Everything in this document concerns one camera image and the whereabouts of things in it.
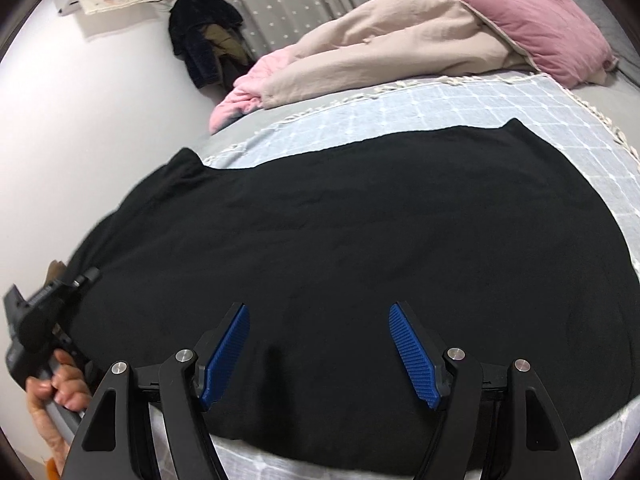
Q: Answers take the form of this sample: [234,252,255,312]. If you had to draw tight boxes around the navy fleece jacket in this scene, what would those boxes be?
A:
[168,0,244,88]

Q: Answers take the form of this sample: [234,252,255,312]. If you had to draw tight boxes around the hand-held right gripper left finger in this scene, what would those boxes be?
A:
[60,302,251,480]

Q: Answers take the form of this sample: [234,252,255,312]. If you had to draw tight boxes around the grey checked blanket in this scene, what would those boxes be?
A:
[145,72,640,480]

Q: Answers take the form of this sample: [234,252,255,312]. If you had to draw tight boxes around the grey dotted curtain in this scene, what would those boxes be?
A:
[145,0,471,61]

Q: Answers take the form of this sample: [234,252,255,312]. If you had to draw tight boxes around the pink pillow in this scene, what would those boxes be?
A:
[459,0,620,90]

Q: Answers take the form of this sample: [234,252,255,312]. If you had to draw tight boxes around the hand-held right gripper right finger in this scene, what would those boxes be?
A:
[388,301,583,480]

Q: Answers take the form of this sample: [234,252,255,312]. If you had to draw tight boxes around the beige and pink duvet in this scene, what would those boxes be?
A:
[209,0,538,135]

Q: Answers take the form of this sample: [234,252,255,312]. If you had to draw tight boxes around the black coat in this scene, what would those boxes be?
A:
[65,118,636,443]

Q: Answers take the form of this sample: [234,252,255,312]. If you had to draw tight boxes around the person's left hand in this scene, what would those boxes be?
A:
[25,349,94,458]

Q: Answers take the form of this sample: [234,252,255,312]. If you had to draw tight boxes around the olive garment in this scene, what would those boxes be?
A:
[202,22,256,73]

